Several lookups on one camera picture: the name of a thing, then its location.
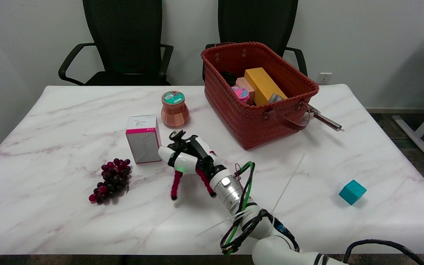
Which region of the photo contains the long white zip tie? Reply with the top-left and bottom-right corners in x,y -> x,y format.
271,153 -> 306,215

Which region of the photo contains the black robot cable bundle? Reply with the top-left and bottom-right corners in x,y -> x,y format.
220,162 -> 301,254

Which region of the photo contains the yellow rectangular box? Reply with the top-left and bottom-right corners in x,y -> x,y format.
244,67 -> 288,106

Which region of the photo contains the black round item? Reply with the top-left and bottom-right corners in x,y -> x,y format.
219,71 -> 238,87

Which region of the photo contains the red woven basket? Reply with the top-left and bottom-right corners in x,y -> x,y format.
201,42 -> 319,150

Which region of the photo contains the black mesh office chair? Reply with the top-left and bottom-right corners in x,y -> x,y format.
203,0 -> 308,77
58,0 -> 174,86

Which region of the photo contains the pink round container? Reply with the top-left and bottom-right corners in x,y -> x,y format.
231,86 -> 250,105

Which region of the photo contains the long black looping cable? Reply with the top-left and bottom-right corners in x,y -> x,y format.
343,239 -> 424,265

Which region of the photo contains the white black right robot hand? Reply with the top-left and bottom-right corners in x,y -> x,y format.
158,135 -> 227,181

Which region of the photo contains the dark red grape bunch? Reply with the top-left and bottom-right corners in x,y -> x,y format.
89,158 -> 132,205

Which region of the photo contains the white pink carton box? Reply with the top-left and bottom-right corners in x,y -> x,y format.
126,115 -> 163,164

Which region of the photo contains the brown jar teal lid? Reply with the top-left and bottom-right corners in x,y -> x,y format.
160,91 -> 190,128

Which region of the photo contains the red black flexible tripod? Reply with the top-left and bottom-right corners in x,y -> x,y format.
170,130 -> 217,201

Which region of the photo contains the green robot cable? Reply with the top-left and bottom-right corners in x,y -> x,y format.
221,161 -> 256,255

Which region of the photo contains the short white zip tie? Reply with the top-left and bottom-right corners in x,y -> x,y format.
196,212 -> 243,237

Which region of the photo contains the teal cube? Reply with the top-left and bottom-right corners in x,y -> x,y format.
339,179 -> 367,206

